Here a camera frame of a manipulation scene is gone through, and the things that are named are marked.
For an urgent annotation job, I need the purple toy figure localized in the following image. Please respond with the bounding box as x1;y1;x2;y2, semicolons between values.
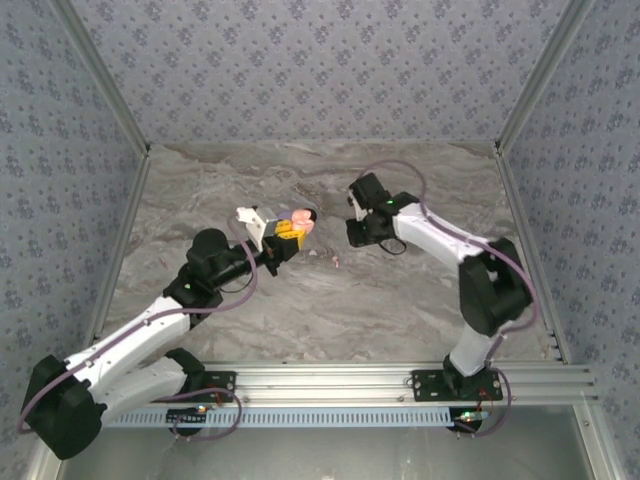
272;207;317;236

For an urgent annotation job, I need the small controller board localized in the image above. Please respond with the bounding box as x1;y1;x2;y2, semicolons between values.
452;407;489;434
167;405;209;436

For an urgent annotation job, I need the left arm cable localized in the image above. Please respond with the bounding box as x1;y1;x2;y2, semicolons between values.
17;214;260;435

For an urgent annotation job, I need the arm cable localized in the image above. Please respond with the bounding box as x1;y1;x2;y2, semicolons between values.
17;214;260;435
355;158;540;371

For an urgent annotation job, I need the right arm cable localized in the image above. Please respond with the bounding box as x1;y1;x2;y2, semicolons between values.
355;158;540;371

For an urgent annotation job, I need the aluminium table side rail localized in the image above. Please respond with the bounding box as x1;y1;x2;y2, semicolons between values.
77;147;154;364
494;142;574;364

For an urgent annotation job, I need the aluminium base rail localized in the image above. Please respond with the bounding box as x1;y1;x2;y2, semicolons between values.
62;362;599;407

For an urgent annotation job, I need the base cable loop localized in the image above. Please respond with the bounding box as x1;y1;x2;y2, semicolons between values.
172;387;243;442
452;368;514;439

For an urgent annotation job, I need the perforated cable duct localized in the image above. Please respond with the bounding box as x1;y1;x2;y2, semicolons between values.
104;405;459;430

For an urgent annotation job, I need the aluminium frame post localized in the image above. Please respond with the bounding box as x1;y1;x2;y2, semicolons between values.
499;0;596;146
49;0;152;156

